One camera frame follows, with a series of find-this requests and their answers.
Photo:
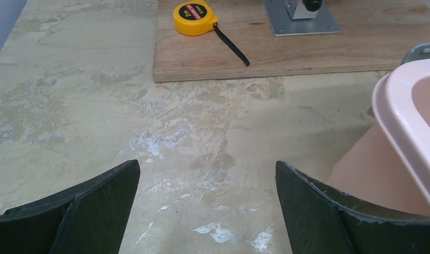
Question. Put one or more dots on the grey bin latch handle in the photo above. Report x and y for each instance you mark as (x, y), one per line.
(418, 52)

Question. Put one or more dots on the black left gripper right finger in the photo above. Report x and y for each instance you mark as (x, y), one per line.
(322, 219)

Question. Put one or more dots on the pink plastic bin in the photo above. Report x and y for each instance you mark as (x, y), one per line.
(390, 164)

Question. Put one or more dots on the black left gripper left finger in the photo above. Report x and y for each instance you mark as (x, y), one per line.
(90, 217)

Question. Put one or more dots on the wooden board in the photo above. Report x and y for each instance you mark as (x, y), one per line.
(374, 36)

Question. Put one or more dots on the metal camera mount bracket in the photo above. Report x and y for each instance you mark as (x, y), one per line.
(300, 17)

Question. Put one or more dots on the yellow tape measure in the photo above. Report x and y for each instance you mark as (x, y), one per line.
(195, 18)

